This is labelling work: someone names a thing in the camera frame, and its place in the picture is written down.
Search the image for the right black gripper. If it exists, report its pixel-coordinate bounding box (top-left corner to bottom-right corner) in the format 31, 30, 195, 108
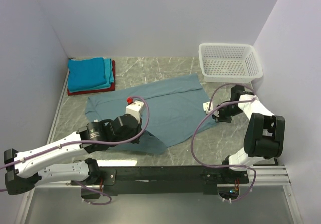
212, 104, 243, 124

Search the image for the grey-blue t-shirt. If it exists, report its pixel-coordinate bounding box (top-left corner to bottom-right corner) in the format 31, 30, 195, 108
85, 74, 209, 155

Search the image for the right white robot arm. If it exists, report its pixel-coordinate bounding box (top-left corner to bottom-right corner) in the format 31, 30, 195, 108
212, 84, 285, 183

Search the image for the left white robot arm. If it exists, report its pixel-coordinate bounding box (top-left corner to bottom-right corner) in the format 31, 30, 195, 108
4, 114, 142, 195

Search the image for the folded dark red t-shirt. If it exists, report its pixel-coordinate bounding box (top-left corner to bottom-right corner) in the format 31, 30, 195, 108
67, 60, 116, 96

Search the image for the white plastic basket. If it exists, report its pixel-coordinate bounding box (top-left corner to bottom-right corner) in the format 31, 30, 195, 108
198, 43, 263, 83

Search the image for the folded teal t-shirt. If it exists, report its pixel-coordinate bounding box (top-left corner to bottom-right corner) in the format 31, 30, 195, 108
102, 58, 114, 88

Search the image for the folded blue t-shirt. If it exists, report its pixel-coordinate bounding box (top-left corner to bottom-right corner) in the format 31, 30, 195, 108
68, 58, 107, 92

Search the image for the black base beam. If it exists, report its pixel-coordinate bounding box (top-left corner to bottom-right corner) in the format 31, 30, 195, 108
82, 166, 249, 196

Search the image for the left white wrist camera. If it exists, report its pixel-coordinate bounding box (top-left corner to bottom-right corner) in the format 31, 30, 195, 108
125, 97, 146, 123

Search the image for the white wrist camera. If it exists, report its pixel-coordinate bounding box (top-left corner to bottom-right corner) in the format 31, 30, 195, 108
125, 97, 146, 123
203, 101, 213, 114

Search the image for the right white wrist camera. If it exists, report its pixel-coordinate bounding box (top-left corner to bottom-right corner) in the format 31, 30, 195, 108
203, 101, 213, 114

